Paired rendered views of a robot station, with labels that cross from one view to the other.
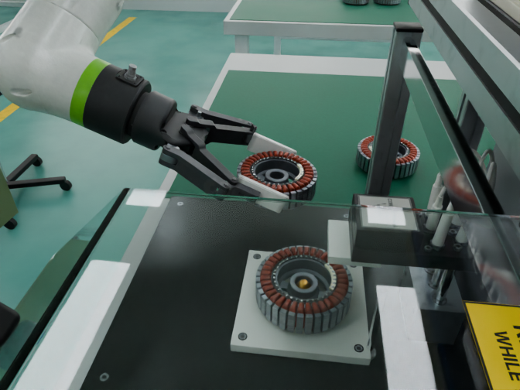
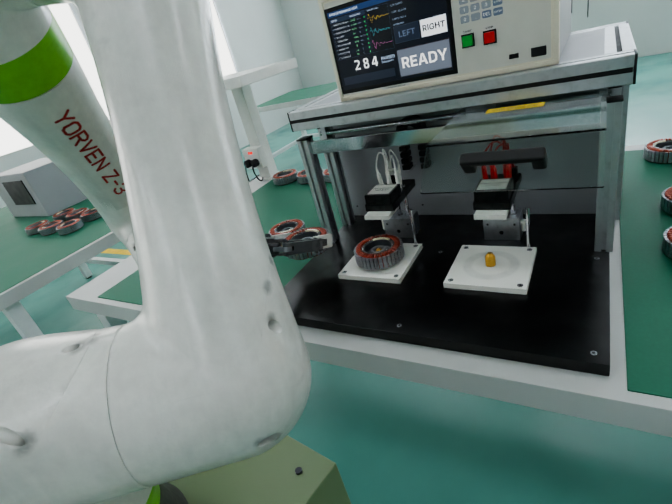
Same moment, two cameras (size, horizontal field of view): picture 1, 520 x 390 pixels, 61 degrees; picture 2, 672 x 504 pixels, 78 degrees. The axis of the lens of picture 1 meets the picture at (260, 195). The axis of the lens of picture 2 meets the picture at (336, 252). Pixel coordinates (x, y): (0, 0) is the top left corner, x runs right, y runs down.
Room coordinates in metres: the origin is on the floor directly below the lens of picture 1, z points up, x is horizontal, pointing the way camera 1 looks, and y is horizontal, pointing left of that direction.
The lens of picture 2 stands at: (0.03, 0.72, 1.26)
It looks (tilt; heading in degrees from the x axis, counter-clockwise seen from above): 27 degrees down; 299
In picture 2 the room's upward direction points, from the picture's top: 16 degrees counter-clockwise
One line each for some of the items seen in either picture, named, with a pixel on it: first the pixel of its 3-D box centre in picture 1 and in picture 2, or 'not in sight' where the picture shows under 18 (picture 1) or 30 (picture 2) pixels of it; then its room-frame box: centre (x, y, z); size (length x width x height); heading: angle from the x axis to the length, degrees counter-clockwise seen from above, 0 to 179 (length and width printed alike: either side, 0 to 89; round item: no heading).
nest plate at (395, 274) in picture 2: not in sight; (381, 260); (0.36, -0.05, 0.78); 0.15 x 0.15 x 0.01; 83
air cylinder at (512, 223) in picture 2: not in sight; (503, 223); (0.10, -0.17, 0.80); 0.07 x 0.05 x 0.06; 173
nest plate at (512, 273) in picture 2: not in sight; (490, 267); (0.12, -0.02, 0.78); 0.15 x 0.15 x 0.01; 83
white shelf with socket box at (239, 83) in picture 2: not in sight; (252, 134); (1.07, -0.72, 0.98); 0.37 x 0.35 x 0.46; 173
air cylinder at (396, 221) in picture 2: not in sight; (401, 223); (0.34, -0.19, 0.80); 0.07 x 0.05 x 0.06; 173
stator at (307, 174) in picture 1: (276, 179); (306, 242); (0.52, -0.02, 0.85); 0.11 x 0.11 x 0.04
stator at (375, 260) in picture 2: not in sight; (378, 251); (0.36, -0.05, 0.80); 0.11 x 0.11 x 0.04
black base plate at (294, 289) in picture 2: not in sight; (435, 266); (0.24, -0.05, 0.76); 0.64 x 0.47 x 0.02; 173
